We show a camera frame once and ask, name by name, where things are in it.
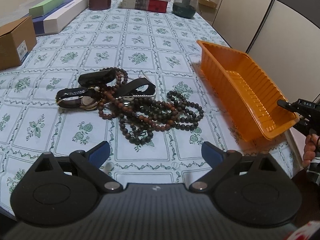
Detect green rectangular box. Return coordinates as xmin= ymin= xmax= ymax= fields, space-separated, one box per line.
xmin=29 ymin=0 xmax=64 ymax=18

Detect orange plastic tray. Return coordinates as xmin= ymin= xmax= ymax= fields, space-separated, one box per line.
xmin=197 ymin=40 xmax=299 ymax=141

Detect right hand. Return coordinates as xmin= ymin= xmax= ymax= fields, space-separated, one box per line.
xmin=302 ymin=134 xmax=319 ymax=168

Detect black strap wristwatch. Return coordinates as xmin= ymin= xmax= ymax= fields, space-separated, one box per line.
xmin=55 ymin=87 xmax=100 ymax=111

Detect stack of books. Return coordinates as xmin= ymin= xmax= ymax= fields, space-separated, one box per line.
xmin=121 ymin=0 xmax=171 ymax=13

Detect pearl chain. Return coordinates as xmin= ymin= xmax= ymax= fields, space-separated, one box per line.
xmin=94 ymin=70 xmax=156 ymax=106

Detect dark bead necklace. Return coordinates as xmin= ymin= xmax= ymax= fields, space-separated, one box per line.
xmin=118 ymin=100 xmax=176 ymax=145

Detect white grey wardrobe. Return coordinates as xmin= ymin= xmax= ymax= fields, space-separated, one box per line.
xmin=213 ymin=0 xmax=319 ymax=102

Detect long white box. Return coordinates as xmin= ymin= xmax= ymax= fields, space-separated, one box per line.
xmin=43 ymin=0 xmax=88 ymax=35

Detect dark green glass jar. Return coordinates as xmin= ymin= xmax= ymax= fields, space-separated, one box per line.
xmin=172 ymin=0 xmax=199 ymax=19

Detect flat blue box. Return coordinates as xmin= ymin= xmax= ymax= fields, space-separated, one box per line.
xmin=31 ymin=0 xmax=72 ymax=36

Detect black wristband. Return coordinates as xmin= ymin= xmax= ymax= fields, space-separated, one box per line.
xmin=78 ymin=69 xmax=116 ymax=87

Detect black bead bracelet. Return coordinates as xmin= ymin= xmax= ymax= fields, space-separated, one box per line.
xmin=166 ymin=90 xmax=205 ymax=131

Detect reddish brown bead necklace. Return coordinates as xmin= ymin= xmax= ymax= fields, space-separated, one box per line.
xmin=97 ymin=67 xmax=180 ymax=132

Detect brown cardboard box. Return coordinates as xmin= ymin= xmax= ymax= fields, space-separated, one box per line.
xmin=0 ymin=16 xmax=37 ymax=70

